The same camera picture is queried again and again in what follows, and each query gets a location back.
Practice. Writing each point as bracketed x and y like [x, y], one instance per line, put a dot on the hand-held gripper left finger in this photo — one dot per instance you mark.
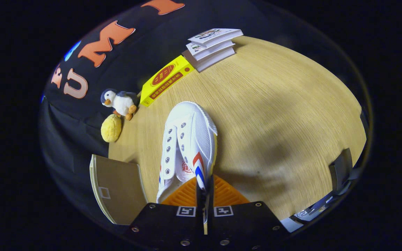
[166, 226]

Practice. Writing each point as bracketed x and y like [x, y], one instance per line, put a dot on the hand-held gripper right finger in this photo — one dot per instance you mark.
[243, 226]

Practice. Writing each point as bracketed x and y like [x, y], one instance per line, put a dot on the cream fabric storage box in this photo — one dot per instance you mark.
[120, 188]

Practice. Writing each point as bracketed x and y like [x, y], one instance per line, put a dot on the white canvas shoe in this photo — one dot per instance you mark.
[194, 132]

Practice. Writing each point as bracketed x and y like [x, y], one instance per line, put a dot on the yellow round plush bun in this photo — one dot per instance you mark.
[111, 128]

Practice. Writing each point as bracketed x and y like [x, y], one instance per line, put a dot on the dark grey object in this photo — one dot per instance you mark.
[340, 167]

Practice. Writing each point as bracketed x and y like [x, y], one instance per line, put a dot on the penguin plush toy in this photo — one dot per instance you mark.
[122, 103]

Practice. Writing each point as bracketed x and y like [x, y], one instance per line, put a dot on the yellow book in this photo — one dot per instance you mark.
[166, 76]

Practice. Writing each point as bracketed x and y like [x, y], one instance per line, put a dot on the brown cover book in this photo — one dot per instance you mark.
[211, 62]

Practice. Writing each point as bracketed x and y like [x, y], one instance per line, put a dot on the white illustrated cover book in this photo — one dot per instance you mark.
[215, 35]

